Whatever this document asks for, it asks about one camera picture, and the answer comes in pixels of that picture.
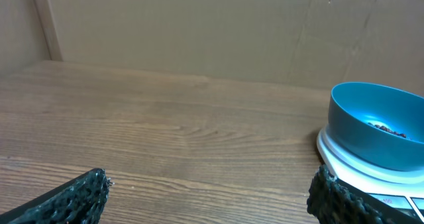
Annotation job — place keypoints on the blue bowl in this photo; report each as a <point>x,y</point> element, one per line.
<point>353,104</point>

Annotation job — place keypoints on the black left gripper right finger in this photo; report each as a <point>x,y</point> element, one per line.
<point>333,201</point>

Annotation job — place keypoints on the red beans in bowl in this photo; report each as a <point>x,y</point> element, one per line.
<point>387,130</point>

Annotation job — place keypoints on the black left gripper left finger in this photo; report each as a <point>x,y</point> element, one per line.
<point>81,200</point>

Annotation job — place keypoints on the white digital kitchen scale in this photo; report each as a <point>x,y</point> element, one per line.
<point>402,191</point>

